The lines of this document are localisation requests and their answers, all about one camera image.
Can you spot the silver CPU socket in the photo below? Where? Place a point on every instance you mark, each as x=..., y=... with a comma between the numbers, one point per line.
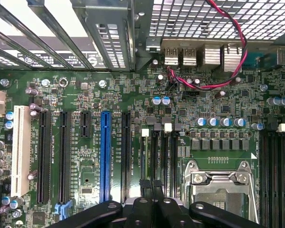
x=218, y=183

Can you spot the silver finned port block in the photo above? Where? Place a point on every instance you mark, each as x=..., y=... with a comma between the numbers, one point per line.
x=232, y=58

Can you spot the RAM slot with black latch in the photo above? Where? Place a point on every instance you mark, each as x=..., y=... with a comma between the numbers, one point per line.
x=177, y=161
x=273, y=178
x=264, y=178
x=156, y=154

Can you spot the grey metal PC case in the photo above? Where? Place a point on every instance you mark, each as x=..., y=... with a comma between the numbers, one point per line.
x=140, y=35

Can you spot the blue plastic slot clip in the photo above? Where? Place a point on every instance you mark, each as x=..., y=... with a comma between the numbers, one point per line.
x=63, y=209

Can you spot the long black expansion slot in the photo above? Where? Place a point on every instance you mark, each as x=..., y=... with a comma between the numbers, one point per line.
x=44, y=156
x=126, y=156
x=64, y=156

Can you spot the short black expansion slot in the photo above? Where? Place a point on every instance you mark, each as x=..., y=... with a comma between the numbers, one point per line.
x=85, y=124

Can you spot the white PCI expansion slot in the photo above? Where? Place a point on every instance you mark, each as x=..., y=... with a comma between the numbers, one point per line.
x=21, y=152

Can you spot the perforated metal slot cover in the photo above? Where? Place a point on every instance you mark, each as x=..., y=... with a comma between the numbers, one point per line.
x=111, y=42

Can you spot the silver network port block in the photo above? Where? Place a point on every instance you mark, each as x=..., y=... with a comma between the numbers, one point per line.
x=211, y=55

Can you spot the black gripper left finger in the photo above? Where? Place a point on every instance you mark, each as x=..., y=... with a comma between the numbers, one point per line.
x=104, y=213

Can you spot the blue expansion slot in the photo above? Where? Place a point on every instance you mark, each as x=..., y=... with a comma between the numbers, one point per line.
x=106, y=156

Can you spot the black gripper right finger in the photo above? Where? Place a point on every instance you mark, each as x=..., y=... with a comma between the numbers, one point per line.
x=175, y=213

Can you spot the silver USB port block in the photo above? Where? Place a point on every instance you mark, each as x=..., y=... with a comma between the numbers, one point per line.
x=171, y=55
x=189, y=55

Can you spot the green PC motherboard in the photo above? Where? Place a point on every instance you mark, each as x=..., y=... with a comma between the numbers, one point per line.
x=85, y=171

